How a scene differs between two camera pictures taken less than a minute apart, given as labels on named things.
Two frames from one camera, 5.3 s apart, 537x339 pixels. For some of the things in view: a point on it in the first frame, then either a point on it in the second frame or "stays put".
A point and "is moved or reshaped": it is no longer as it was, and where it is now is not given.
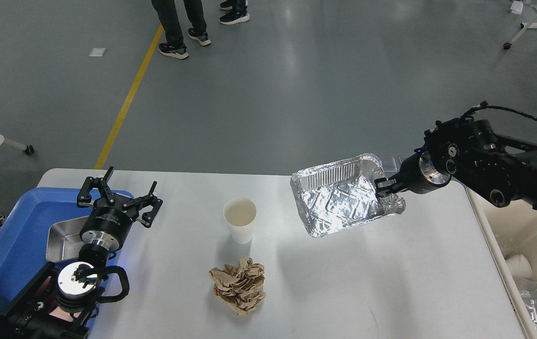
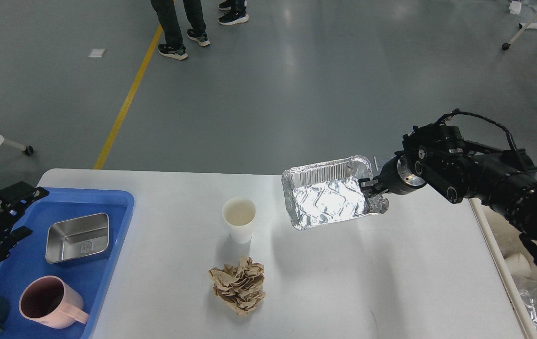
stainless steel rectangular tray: [63, 239] stays put
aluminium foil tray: [329, 196] is moved or reshaped
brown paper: [241, 286] stays put
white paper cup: [240, 213] stays put
